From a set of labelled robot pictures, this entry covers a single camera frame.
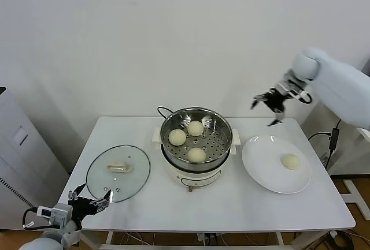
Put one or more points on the white steamed baozi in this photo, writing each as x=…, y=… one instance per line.
x=290, y=161
x=177, y=137
x=195, y=128
x=196, y=155

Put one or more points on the white cabinet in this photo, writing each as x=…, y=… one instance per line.
x=17, y=157

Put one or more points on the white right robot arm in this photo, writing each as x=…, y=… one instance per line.
x=341, y=88

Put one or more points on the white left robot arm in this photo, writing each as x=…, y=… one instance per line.
x=49, y=240

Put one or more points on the stainless steel steamer basket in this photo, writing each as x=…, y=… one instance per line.
x=216, y=146

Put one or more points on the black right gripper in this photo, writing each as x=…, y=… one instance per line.
x=276, y=100

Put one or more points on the white table frame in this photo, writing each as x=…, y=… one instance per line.
x=108, y=237

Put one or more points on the cream electric cooker base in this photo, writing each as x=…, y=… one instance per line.
x=196, y=179

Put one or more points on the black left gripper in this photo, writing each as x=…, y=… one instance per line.
x=83, y=206

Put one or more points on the white round plate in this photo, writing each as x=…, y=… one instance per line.
x=266, y=169

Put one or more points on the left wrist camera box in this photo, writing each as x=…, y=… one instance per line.
x=59, y=214

